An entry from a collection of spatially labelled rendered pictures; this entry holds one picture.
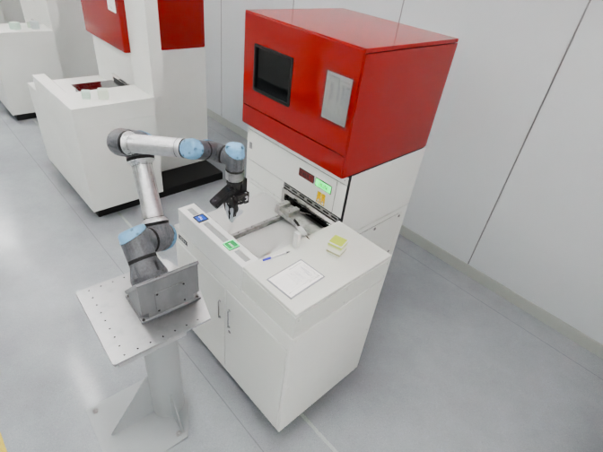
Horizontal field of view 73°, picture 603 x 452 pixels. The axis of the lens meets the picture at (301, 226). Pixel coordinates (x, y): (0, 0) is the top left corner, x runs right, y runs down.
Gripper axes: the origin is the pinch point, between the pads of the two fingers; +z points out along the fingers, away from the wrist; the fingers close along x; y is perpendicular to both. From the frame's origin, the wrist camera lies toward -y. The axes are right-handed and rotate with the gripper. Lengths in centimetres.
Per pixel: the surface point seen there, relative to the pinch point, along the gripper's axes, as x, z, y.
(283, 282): -33.1, 13.9, 3.7
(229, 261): -5.3, 18.1, -4.1
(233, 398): -16, 111, -8
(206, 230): 16.4, 14.7, -1.9
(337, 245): -34.5, 7.5, 34.8
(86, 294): 22, 29, -58
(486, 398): -112, 111, 110
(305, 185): 12, 7, 59
